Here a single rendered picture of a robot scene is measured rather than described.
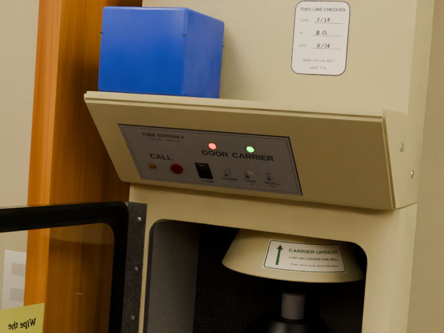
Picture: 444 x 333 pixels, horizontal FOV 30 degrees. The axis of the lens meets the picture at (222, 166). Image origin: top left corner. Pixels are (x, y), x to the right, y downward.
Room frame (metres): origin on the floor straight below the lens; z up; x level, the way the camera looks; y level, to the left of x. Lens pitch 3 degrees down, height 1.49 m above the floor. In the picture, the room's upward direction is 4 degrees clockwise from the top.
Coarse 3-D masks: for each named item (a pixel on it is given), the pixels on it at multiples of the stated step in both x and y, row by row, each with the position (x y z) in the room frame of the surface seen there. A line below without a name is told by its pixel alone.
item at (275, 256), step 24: (240, 240) 0.97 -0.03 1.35; (264, 240) 0.95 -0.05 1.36; (288, 240) 0.94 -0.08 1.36; (312, 240) 0.94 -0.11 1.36; (336, 240) 0.95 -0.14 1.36; (240, 264) 0.95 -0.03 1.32; (264, 264) 0.93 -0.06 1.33; (288, 264) 0.92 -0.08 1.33; (312, 264) 0.92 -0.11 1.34; (336, 264) 0.93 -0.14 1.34; (360, 264) 0.97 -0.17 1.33
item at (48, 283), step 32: (96, 224) 0.91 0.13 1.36; (0, 256) 0.79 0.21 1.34; (32, 256) 0.83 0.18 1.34; (64, 256) 0.87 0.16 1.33; (96, 256) 0.91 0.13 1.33; (0, 288) 0.80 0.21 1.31; (32, 288) 0.83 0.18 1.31; (64, 288) 0.87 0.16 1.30; (96, 288) 0.92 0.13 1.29; (0, 320) 0.80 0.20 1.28; (32, 320) 0.84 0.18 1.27; (64, 320) 0.88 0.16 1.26; (96, 320) 0.92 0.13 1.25
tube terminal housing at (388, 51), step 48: (144, 0) 0.98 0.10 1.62; (192, 0) 0.96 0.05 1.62; (240, 0) 0.93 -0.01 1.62; (288, 0) 0.91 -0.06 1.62; (336, 0) 0.89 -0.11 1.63; (384, 0) 0.87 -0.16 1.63; (432, 0) 0.94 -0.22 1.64; (240, 48) 0.93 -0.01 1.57; (288, 48) 0.91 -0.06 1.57; (384, 48) 0.87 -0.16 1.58; (240, 96) 0.93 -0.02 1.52; (288, 96) 0.91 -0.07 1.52; (336, 96) 0.89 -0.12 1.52; (384, 96) 0.87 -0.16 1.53; (144, 192) 0.97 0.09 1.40; (192, 192) 0.95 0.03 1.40; (384, 240) 0.86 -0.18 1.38; (144, 288) 0.97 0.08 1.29; (384, 288) 0.86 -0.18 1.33
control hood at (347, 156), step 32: (96, 96) 0.87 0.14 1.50; (128, 96) 0.85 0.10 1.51; (160, 96) 0.84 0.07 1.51; (192, 128) 0.85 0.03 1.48; (224, 128) 0.83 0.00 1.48; (256, 128) 0.82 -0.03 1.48; (288, 128) 0.80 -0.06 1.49; (320, 128) 0.79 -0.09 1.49; (352, 128) 0.77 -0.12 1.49; (384, 128) 0.76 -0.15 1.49; (128, 160) 0.92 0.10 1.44; (320, 160) 0.82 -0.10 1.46; (352, 160) 0.80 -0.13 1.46; (384, 160) 0.79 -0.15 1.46; (224, 192) 0.91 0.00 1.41; (256, 192) 0.89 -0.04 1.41; (320, 192) 0.85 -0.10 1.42; (352, 192) 0.84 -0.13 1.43; (384, 192) 0.82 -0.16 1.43
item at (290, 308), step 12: (288, 300) 0.99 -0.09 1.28; (300, 300) 0.99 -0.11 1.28; (264, 312) 1.02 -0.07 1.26; (276, 312) 1.02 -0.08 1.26; (288, 312) 0.99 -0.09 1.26; (300, 312) 1.00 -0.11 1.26; (264, 324) 0.98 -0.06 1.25; (276, 324) 0.97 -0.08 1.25; (288, 324) 0.97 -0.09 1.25; (300, 324) 0.97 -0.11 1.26; (312, 324) 0.98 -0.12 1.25; (324, 324) 1.00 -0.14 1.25
